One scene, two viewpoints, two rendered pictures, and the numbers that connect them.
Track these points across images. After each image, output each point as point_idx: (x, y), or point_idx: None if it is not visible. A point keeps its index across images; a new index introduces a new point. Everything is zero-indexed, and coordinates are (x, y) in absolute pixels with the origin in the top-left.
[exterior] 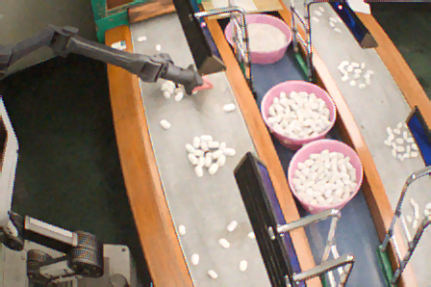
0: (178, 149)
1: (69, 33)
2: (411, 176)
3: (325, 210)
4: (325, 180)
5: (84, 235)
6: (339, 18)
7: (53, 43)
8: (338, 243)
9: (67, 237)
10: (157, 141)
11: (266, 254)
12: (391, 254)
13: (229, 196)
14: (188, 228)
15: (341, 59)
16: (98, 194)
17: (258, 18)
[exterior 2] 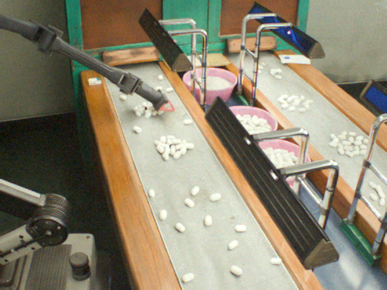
0: (148, 145)
1: (54, 31)
2: (380, 116)
3: (295, 127)
4: None
5: (54, 196)
6: (279, 69)
7: (36, 41)
8: None
9: (34, 197)
10: (130, 139)
11: (244, 161)
12: (361, 225)
13: (191, 172)
14: (156, 192)
15: (280, 95)
16: None
17: None
